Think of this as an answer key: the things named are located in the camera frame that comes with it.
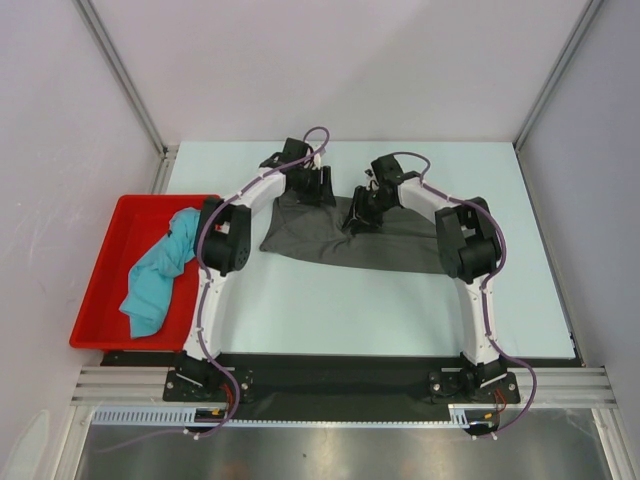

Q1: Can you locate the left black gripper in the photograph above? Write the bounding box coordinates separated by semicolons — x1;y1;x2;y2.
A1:
293;165;336;207

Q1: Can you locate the aluminium corner post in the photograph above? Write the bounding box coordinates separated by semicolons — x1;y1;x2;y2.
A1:
514;0;606;151
72;0;177;156

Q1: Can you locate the aluminium frame rail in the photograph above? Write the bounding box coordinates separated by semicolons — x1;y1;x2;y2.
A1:
71;366;617;409

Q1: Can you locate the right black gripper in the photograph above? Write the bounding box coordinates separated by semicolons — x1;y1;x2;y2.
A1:
343;185;396;234

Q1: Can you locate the grey slotted cable duct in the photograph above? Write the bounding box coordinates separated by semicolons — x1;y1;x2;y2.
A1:
92;406;496;429

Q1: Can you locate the dark grey t-shirt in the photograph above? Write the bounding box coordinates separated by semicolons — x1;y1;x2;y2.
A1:
260;193;445;275

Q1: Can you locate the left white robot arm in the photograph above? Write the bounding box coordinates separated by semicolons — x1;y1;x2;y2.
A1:
175;138;334;400

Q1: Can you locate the left aluminium corner post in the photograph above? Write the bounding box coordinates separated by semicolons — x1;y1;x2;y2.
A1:
72;0;177;156

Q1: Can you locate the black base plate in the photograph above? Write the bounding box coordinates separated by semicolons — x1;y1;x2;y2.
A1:
101;351;580;423

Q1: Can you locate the teal t-shirt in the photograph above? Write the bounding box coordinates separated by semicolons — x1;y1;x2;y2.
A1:
119;207;200;339

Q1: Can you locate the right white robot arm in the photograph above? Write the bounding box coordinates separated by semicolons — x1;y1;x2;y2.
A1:
343;153;507;401

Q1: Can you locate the right aluminium corner post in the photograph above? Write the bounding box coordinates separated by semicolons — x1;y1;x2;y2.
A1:
514;0;606;151

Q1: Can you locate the red plastic bin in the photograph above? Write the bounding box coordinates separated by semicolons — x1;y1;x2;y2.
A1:
69;195;206;352

